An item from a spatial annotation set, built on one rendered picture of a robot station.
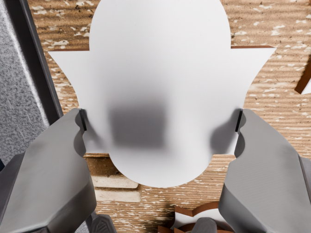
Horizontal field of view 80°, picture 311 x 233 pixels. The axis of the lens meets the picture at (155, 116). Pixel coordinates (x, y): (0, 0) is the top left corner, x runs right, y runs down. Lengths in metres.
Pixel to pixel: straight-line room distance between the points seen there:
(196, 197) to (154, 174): 0.11
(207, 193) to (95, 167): 0.14
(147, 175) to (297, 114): 0.14
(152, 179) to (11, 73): 0.17
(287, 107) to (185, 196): 0.15
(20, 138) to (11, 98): 0.05
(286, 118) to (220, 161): 0.07
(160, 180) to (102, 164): 0.07
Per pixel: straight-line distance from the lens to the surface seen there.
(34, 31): 0.20
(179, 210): 0.27
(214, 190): 0.25
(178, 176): 0.16
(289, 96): 0.19
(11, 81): 0.24
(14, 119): 0.26
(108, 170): 0.20
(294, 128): 0.22
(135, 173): 0.16
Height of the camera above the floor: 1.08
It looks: 59 degrees down
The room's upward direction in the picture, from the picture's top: 175 degrees counter-clockwise
